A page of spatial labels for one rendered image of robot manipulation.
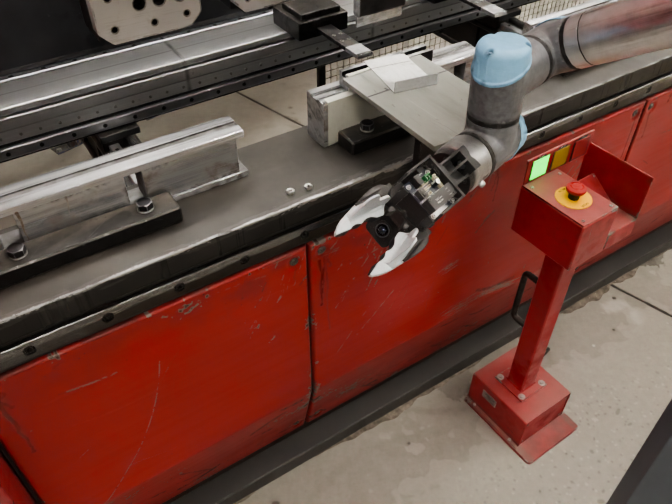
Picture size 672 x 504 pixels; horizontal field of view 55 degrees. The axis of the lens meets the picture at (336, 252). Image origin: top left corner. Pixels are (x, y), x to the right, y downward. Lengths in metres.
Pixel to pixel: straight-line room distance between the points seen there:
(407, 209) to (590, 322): 1.45
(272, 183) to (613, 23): 0.59
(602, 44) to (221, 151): 0.61
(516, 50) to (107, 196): 0.65
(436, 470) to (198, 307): 0.89
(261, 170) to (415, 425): 0.95
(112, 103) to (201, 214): 0.33
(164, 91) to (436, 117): 0.55
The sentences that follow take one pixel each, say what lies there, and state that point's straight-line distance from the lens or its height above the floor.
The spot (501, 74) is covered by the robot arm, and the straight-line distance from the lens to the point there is 0.89.
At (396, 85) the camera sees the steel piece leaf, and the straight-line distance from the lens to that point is 1.16.
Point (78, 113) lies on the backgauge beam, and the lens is 1.31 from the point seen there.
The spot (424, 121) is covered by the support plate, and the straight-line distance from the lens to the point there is 1.09.
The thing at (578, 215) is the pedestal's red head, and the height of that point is 0.78.
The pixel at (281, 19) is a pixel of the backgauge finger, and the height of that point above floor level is 1.01.
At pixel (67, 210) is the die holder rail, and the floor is 0.93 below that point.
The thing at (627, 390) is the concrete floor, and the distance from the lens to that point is 2.08.
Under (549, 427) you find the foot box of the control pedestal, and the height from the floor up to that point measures 0.01.
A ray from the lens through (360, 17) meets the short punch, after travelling 1.19.
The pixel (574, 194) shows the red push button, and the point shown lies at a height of 0.80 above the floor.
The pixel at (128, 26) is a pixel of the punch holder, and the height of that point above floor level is 1.20.
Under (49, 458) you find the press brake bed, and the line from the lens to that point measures 1.29.
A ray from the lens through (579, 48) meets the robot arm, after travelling 0.97.
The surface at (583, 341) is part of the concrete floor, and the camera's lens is 2.16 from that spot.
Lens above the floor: 1.56
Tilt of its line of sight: 43 degrees down
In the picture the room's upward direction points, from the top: straight up
